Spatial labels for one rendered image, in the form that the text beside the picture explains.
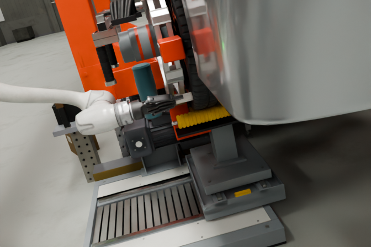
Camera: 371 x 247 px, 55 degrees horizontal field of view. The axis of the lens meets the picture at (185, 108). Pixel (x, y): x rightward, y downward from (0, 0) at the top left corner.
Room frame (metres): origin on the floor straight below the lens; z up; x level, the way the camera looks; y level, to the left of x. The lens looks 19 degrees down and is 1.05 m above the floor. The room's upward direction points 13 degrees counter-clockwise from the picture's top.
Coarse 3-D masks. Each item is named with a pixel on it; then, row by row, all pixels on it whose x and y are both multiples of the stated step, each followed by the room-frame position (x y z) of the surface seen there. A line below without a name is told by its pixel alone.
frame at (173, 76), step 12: (156, 12) 1.25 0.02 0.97; (168, 12) 1.25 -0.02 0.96; (156, 24) 1.23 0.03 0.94; (168, 24) 1.24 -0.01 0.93; (156, 36) 1.23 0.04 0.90; (168, 36) 1.25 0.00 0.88; (168, 72) 1.23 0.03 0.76; (180, 72) 1.24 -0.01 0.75; (168, 84) 1.26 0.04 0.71; (180, 84) 1.28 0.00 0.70
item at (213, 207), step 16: (192, 160) 1.71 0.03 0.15; (192, 176) 1.51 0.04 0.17; (272, 176) 1.39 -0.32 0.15; (224, 192) 1.35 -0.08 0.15; (240, 192) 1.27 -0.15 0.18; (256, 192) 1.27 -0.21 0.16; (272, 192) 1.28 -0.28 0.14; (208, 208) 1.26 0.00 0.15; (224, 208) 1.26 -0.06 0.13; (240, 208) 1.27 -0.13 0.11
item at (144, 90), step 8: (144, 64) 1.61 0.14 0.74; (136, 72) 1.58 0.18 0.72; (144, 72) 1.57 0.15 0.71; (136, 80) 1.59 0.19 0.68; (144, 80) 1.57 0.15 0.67; (152, 80) 1.59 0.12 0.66; (144, 88) 1.57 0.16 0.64; (152, 88) 1.58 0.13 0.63; (144, 96) 1.57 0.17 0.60; (168, 112) 1.58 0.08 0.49
